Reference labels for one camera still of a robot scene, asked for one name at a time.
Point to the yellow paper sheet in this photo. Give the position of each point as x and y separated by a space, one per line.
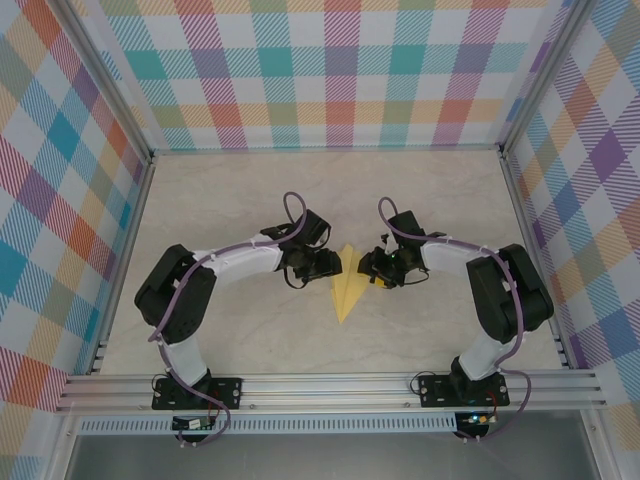
347 295

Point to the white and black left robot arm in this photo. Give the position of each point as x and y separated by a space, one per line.
245 257

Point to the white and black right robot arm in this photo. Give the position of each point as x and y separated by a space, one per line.
445 257

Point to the thin aluminium cross rail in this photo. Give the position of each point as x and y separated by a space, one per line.
325 148

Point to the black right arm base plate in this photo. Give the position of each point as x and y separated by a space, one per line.
430 390

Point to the aluminium mounting rail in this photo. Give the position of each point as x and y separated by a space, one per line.
325 392

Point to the aluminium side rail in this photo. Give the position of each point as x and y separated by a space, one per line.
122 265
536 260

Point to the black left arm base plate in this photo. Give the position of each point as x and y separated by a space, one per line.
230 390

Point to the aluminium frame post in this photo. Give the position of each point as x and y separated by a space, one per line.
106 80
545 75

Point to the aluminium frame leg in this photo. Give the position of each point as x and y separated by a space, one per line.
597 445
62 450

